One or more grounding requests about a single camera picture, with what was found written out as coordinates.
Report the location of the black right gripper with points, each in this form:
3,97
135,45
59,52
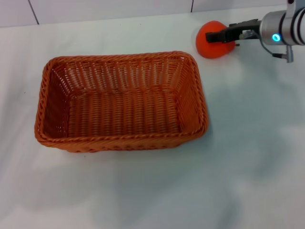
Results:
245,29

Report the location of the orange round fruit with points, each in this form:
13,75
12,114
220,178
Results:
212,49

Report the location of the orange woven wicker basket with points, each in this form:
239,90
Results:
124,107

